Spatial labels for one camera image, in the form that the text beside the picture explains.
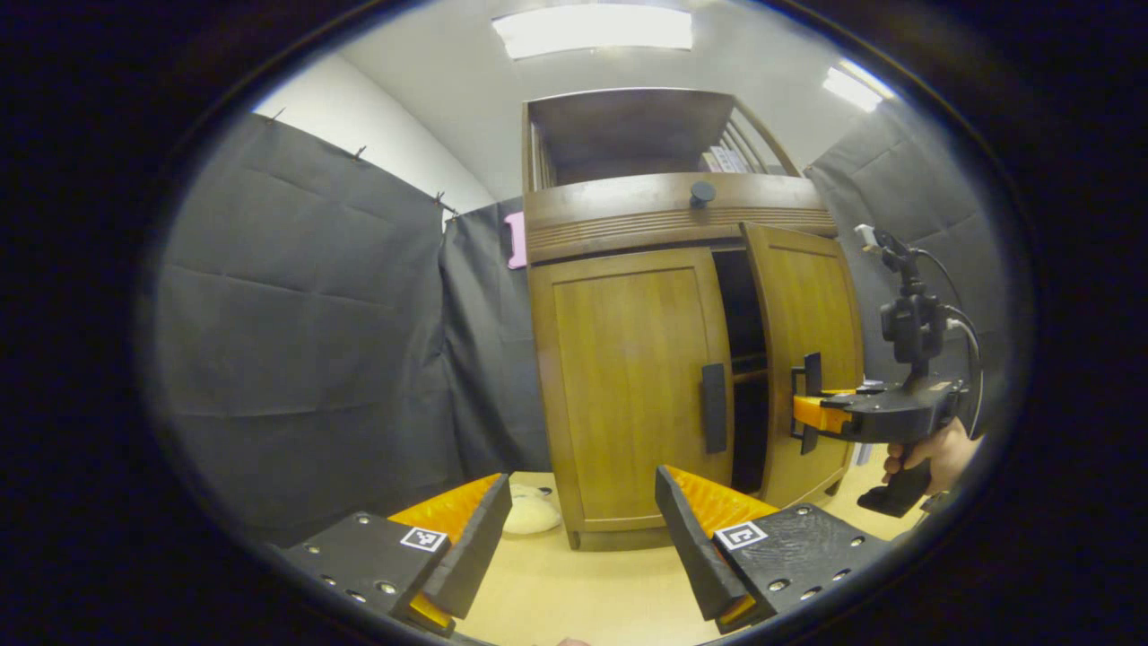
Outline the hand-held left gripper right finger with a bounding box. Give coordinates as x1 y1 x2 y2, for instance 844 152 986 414
655 465 893 633

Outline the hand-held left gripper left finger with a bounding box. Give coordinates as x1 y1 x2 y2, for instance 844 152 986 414
278 473 514 638

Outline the wooden cabinet door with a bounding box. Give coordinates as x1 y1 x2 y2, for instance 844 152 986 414
741 222 866 510
529 247 736 532

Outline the wooden double-door shoe cabinet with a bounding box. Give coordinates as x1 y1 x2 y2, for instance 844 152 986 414
522 87 866 550

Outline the cream plush toy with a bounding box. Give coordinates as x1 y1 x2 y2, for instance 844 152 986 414
502 484 563 537

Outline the black backdrop cloth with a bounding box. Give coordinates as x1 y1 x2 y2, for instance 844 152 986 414
148 99 1023 539

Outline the small ceiling light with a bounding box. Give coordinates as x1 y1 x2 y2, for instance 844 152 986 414
822 58 898 113

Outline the large ceiling light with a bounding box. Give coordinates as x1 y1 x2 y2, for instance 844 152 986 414
491 4 693 61

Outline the black right door handle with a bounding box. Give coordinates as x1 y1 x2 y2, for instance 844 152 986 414
789 352 823 456

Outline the black door handle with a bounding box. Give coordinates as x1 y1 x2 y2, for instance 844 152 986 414
700 362 729 455
789 352 823 456

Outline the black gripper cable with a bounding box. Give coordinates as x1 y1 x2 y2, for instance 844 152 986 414
915 249 986 441

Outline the black left door handle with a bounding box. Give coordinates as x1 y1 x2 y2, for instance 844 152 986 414
700 362 729 455

